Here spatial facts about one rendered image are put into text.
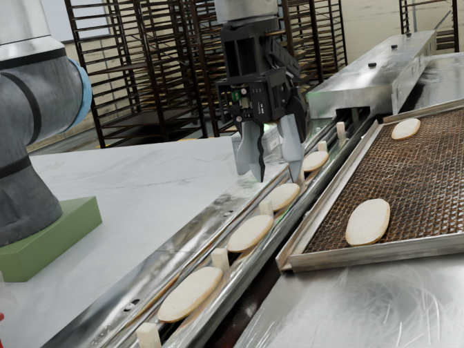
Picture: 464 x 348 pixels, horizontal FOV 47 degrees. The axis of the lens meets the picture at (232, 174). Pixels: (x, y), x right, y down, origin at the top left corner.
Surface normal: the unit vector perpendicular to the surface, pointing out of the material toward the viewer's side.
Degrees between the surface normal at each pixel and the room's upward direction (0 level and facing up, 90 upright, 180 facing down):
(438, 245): 90
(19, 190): 69
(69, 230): 90
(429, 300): 10
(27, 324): 0
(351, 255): 90
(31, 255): 90
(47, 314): 0
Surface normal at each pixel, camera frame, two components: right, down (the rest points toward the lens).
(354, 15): -0.40, 0.32
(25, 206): 0.66, -0.29
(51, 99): 0.86, -0.11
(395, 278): -0.32, -0.92
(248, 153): 0.89, 0.11
